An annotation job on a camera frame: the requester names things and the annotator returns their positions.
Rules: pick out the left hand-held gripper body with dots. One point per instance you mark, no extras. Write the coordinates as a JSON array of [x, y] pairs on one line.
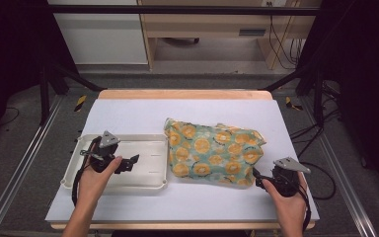
[[102, 157]]

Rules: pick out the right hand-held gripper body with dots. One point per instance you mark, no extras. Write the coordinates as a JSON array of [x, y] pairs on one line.
[[285, 182]]

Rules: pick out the white plastic tray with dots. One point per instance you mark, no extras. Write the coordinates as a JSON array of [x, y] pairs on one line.
[[146, 164]]

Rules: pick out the orange print fabric bag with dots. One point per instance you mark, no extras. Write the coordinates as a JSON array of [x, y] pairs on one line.
[[210, 151]]

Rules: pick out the person's right hand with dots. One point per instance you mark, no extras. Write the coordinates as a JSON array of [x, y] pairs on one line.
[[289, 207]]

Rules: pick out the person's left hand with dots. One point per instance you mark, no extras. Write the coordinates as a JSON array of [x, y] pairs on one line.
[[93, 184]]

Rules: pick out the yellow black tape piece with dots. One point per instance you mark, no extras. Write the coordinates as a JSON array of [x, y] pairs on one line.
[[290, 103], [80, 102]]

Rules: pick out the white table mat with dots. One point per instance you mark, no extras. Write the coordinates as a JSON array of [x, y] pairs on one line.
[[210, 108]]

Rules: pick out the wooden table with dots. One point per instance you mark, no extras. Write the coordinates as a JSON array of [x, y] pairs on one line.
[[184, 94]]

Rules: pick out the black metal stand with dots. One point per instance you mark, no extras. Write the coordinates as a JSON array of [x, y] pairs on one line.
[[44, 95], [318, 98]]

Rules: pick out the white cabinet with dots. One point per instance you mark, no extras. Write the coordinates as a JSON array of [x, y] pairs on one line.
[[102, 39]]

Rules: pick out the dark curtain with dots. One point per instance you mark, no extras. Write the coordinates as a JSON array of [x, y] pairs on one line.
[[10, 49], [362, 65]]

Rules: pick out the grey desk label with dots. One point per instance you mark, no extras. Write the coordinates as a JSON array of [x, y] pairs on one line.
[[252, 32]]

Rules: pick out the light wooden desk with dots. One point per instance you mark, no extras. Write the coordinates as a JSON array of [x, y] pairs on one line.
[[210, 24]]

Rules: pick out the aluminium floor rail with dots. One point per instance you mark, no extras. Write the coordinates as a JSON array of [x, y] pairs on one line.
[[23, 164], [342, 171]]

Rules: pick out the black horizontal frame bar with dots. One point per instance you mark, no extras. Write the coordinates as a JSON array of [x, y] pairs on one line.
[[177, 10]]

